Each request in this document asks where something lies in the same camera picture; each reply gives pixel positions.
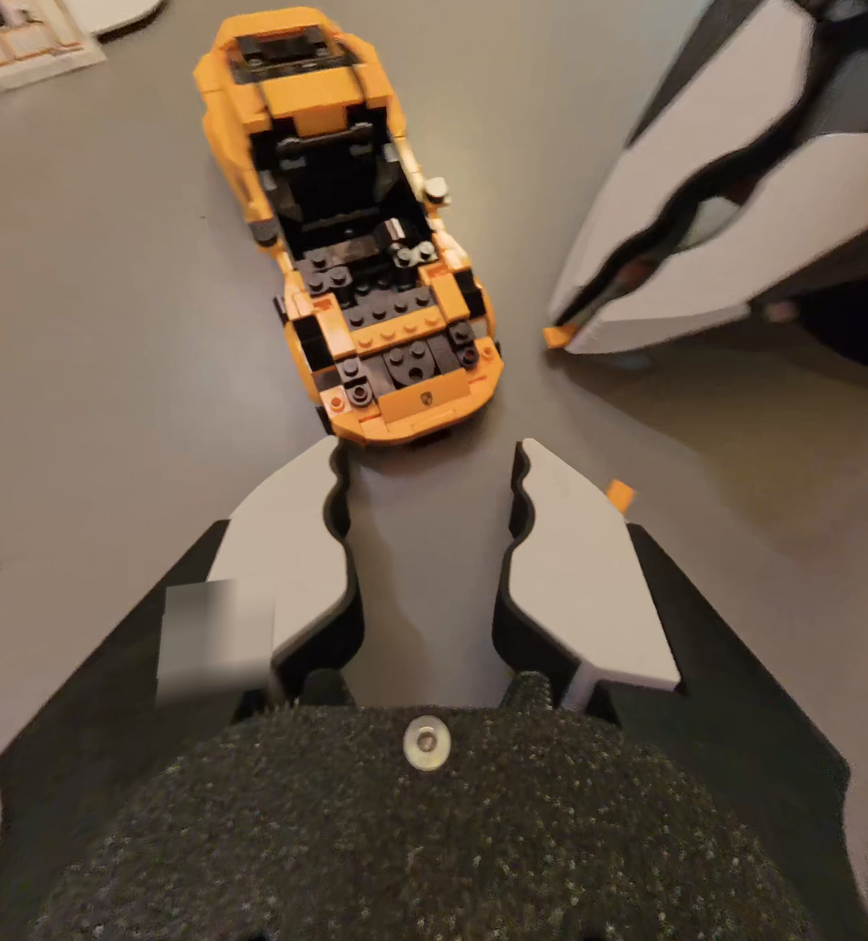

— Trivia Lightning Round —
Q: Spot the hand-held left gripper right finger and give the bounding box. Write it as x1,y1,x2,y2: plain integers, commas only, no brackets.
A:
493,438,682,713

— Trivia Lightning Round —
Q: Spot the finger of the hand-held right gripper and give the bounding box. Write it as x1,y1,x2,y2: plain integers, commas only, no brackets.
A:
547,0,826,329
562,131,868,357

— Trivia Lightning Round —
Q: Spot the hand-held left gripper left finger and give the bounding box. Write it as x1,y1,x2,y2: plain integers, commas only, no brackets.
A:
206,435,367,692

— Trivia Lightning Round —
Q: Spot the orange lego car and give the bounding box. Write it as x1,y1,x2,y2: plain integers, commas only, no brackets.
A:
193,7,504,446

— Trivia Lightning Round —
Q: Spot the person's right forearm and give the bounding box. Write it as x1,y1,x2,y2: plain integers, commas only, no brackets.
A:
794,272,868,379

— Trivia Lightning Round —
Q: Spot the lego sticker sheet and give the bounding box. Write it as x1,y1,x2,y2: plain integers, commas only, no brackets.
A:
0,0,107,104

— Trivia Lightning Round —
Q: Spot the booklet stand with white base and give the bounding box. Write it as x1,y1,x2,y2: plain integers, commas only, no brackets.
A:
66,0,164,38

